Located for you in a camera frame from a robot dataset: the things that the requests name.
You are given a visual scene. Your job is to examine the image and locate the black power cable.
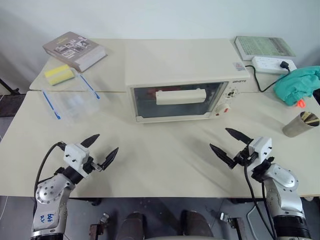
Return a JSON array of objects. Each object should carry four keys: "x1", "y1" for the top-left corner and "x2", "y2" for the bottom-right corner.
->
[{"x1": 244, "y1": 64, "x2": 284, "y2": 94}]

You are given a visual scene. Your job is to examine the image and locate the yellow white sponge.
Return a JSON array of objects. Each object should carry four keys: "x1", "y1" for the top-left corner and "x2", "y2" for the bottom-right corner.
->
[
  {"x1": 48, "y1": 70, "x2": 76, "y2": 87},
  {"x1": 44, "y1": 64, "x2": 70, "y2": 79}
]

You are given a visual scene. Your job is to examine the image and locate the grey caster wheel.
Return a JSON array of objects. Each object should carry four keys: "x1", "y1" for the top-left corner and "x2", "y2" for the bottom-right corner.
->
[
  {"x1": 219, "y1": 211, "x2": 231, "y2": 224},
  {"x1": 99, "y1": 211, "x2": 111, "y2": 224}
]

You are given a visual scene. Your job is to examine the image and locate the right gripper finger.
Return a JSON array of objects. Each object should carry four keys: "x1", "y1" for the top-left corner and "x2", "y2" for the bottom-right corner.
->
[
  {"x1": 209, "y1": 143, "x2": 236, "y2": 169},
  {"x1": 224, "y1": 127, "x2": 252, "y2": 146}
]

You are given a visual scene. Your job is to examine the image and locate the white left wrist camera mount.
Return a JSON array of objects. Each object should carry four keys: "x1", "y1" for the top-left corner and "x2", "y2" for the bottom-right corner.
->
[{"x1": 63, "y1": 143, "x2": 92, "y2": 180}]

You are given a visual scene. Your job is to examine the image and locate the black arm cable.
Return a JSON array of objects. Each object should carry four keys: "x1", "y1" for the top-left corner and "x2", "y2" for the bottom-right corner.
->
[
  {"x1": 33, "y1": 141, "x2": 67, "y2": 199},
  {"x1": 243, "y1": 159, "x2": 279, "y2": 240}
]

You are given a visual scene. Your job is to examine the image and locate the metal cup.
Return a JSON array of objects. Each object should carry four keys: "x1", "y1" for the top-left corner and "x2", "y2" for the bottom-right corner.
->
[{"x1": 282, "y1": 111, "x2": 320, "y2": 139}]

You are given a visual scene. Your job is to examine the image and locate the small oven temperature knob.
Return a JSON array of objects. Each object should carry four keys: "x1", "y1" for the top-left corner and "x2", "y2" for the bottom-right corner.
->
[{"x1": 226, "y1": 88, "x2": 240, "y2": 99}]

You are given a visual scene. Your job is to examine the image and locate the wooden sticks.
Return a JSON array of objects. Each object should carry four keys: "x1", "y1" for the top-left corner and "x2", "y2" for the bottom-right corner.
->
[{"x1": 300, "y1": 112, "x2": 319, "y2": 125}]

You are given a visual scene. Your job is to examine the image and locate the green grey book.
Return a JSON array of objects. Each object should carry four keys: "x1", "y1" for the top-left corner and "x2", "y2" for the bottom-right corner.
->
[{"x1": 233, "y1": 36, "x2": 297, "y2": 62}]

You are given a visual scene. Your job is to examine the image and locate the clear plastic storage box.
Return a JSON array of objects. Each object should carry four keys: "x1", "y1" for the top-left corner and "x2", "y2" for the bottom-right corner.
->
[{"x1": 41, "y1": 72, "x2": 101, "y2": 126}]

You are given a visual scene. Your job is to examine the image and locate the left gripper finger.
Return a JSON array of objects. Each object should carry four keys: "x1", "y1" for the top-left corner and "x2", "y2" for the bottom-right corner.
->
[
  {"x1": 100, "y1": 146, "x2": 120, "y2": 171},
  {"x1": 80, "y1": 134, "x2": 101, "y2": 149}
]

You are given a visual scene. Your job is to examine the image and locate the white oven timer knob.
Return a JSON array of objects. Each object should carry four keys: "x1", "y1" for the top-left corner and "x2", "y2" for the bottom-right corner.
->
[{"x1": 214, "y1": 103, "x2": 231, "y2": 118}]

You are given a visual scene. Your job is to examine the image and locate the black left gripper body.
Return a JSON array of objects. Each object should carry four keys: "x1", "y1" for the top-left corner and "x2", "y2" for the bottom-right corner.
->
[{"x1": 82, "y1": 156, "x2": 103, "y2": 175}]

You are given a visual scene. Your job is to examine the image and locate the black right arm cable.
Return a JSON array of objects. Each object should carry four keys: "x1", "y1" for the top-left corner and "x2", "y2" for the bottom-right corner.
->
[{"x1": 243, "y1": 159, "x2": 279, "y2": 240}]

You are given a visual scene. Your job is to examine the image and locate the glass oven door with handle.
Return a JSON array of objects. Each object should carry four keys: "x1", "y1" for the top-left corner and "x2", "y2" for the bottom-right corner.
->
[{"x1": 129, "y1": 81, "x2": 229, "y2": 120}]

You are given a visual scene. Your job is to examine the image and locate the dark rounded shape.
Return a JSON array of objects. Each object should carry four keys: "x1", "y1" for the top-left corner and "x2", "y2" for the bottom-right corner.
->
[
  {"x1": 119, "y1": 211, "x2": 149, "y2": 239},
  {"x1": 179, "y1": 209, "x2": 215, "y2": 238}
]

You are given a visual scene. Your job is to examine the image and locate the white floor cable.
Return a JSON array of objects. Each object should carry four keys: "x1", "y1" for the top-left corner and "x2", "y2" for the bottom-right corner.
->
[{"x1": 246, "y1": 203, "x2": 266, "y2": 226}]

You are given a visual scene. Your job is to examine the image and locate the black metal stand bar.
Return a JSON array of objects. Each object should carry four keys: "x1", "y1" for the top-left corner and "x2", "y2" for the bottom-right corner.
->
[{"x1": 0, "y1": 78, "x2": 21, "y2": 96}]

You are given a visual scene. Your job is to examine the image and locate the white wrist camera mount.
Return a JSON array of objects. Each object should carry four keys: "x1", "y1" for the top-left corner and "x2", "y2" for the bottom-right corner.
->
[
  {"x1": 63, "y1": 143, "x2": 92, "y2": 180},
  {"x1": 247, "y1": 136, "x2": 274, "y2": 164}
]

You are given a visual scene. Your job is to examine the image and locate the rusty brown metal bar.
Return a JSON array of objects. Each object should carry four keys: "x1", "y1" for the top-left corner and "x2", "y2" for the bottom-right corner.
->
[
  {"x1": 88, "y1": 223, "x2": 101, "y2": 240},
  {"x1": 229, "y1": 216, "x2": 249, "y2": 240}
]

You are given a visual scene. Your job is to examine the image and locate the white power strip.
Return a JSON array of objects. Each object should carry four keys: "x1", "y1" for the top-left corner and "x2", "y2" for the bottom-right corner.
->
[{"x1": 251, "y1": 56, "x2": 299, "y2": 75}]

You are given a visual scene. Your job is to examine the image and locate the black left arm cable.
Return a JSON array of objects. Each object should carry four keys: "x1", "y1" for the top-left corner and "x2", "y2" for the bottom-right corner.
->
[{"x1": 33, "y1": 141, "x2": 67, "y2": 199}]

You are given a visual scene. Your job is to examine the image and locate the brown hardcover book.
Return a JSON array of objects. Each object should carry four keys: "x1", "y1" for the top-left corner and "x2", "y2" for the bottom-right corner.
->
[{"x1": 41, "y1": 31, "x2": 109, "y2": 73}]

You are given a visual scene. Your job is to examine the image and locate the teal cloth bag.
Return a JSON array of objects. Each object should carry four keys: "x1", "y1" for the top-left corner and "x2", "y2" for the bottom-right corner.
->
[{"x1": 272, "y1": 65, "x2": 320, "y2": 107}]

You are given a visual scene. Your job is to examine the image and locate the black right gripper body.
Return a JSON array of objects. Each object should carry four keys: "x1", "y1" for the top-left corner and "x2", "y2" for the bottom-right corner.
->
[{"x1": 232, "y1": 144, "x2": 258, "y2": 167}]

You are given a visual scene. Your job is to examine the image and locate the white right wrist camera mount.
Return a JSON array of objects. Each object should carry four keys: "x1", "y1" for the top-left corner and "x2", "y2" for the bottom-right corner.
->
[{"x1": 247, "y1": 136, "x2": 274, "y2": 164}]

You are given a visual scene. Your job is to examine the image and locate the cream toaster oven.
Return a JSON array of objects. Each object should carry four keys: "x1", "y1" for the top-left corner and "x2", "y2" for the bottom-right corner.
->
[{"x1": 124, "y1": 38, "x2": 252, "y2": 124}]

